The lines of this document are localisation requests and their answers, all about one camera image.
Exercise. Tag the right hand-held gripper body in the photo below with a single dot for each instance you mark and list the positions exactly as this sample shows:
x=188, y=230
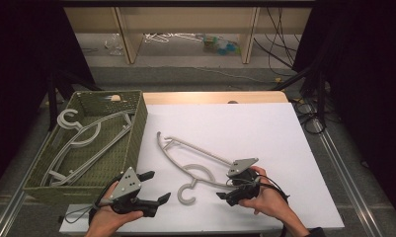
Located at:
x=246, y=184

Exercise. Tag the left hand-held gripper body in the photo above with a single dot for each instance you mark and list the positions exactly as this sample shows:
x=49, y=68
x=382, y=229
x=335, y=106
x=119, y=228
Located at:
x=128, y=186

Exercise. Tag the green woven basket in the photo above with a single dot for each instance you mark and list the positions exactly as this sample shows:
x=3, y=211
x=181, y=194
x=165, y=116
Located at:
x=103, y=168

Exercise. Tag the grey plastic clothes hanger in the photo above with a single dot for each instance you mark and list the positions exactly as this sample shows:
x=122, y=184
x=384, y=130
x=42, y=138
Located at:
x=96, y=153
x=198, y=150
x=62, y=123

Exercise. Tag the person's right hand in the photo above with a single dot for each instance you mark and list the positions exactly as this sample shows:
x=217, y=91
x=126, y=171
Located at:
x=269, y=200

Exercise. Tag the person's left hand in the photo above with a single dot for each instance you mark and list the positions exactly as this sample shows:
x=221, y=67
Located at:
x=105, y=223

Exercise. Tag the white table sheet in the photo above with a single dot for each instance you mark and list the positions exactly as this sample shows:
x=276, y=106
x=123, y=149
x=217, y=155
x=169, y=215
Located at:
x=245, y=131

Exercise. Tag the black metal stand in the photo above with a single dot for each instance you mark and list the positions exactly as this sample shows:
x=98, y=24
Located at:
x=321, y=98
x=53, y=105

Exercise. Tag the clear plastic item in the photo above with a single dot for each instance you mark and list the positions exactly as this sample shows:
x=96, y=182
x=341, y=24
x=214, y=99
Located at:
x=115, y=46

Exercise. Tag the pile of colourful toys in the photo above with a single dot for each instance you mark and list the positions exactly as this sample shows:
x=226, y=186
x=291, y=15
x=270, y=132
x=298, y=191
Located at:
x=218, y=44

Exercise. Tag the black curtain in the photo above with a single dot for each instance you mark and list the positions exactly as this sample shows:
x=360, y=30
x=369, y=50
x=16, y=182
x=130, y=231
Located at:
x=366, y=82
x=17, y=65

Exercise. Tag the light wooden shelf unit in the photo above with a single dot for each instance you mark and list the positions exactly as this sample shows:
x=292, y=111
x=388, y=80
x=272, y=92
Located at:
x=192, y=19

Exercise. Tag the aluminium rail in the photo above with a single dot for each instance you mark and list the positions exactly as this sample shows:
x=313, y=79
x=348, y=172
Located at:
x=8, y=210
x=347, y=177

